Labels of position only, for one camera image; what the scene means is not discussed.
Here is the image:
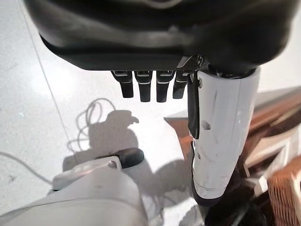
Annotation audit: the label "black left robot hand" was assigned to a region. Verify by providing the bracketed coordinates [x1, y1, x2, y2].
[23, 0, 294, 208]

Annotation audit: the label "woven wicker laundry basket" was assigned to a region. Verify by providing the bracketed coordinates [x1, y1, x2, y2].
[268, 156, 301, 226]

